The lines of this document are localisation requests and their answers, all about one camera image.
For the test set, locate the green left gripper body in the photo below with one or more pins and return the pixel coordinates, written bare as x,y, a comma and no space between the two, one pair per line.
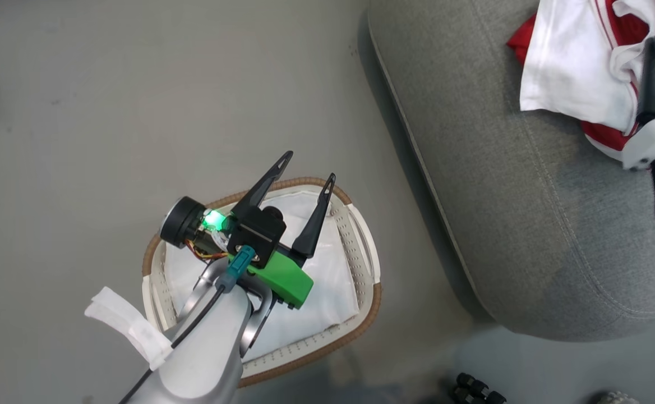
285,280

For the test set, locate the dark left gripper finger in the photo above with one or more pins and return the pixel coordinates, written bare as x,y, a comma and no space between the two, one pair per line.
263,191
315,224

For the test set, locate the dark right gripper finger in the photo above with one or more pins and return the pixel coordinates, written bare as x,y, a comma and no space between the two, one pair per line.
651,90

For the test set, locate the red and white garment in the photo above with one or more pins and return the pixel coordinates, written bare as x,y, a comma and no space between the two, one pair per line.
568,67

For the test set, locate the black robot base connectors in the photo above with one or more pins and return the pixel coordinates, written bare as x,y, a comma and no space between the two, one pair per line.
476,390

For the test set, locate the grey fabric sofa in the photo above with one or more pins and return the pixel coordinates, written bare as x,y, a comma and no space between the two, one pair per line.
529,196

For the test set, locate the white basket liner cloth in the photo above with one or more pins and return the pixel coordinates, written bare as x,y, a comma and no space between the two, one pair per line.
330,280

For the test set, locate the white woven-rim laundry basket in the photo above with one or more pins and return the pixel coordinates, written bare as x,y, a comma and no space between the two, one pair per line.
361,264

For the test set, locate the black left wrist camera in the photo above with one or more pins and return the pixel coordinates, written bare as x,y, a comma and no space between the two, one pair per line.
260,233

